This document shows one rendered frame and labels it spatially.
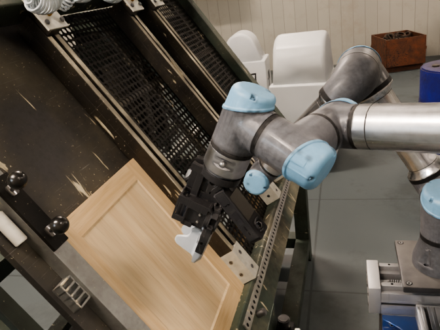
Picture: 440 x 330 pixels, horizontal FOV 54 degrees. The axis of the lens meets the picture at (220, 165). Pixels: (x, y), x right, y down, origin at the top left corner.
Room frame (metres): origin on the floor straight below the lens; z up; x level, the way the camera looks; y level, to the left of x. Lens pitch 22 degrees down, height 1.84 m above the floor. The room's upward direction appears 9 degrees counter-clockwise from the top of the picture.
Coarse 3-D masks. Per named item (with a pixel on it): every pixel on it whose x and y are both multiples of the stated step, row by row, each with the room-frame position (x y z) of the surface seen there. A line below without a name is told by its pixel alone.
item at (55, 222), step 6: (60, 216) 0.79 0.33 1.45; (54, 222) 0.77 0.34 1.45; (60, 222) 0.77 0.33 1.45; (66, 222) 0.78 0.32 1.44; (48, 228) 0.85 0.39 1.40; (54, 228) 0.77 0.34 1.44; (60, 228) 0.77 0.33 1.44; (66, 228) 0.77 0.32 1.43; (48, 234) 0.85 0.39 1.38; (54, 234) 0.85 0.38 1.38
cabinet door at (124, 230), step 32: (96, 192) 1.08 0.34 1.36; (128, 192) 1.17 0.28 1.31; (160, 192) 1.27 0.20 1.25; (96, 224) 1.00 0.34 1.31; (128, 224) 1.07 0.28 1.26; (160, 224) 1.16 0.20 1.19; (96, 256) 0.92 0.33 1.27; (128, 256) 0.98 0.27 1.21; (160, 256) 1.06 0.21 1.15; (128, 288) 0.90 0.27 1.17; (160, 288) 0.97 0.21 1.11; (192, 288) 1.05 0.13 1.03; (224, 288) 1.13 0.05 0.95; (160, 320) 0.89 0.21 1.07; (192, 320) 0.95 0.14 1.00; (224, 320) 1.03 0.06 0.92
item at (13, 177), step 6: (12, 174) 0.80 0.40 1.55; (18, 174) 0.80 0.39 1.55; (24, 174) 0.81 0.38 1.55; (12, 180) 0.79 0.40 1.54; (18, 180) 0.79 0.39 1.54; (24, 180) 0.80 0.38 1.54; (12, 186) 0.79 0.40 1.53; (18, 186) 0.79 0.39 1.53; (24, 186) 0.80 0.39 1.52; (12, 192) 0.87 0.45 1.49; (18, 192) 0.88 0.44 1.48
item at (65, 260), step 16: (0, 208) 0.86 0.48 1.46; (16, 224) 0.85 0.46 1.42; (32, 240) 0.84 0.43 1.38; (48, 256) 0.83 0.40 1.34; (64, 256) 0.84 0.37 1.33; (80, 256) 0.86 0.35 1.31; (64, 272) 0.83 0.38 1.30; (80, 272) 0.83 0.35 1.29; (96, 272) 0.86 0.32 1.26; (96, 288) 0.82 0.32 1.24; (96, 304) 0.81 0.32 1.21; (112, 304) 0.82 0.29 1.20; (112, 320) 0.80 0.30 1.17; (128, 320) 0.81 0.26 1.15
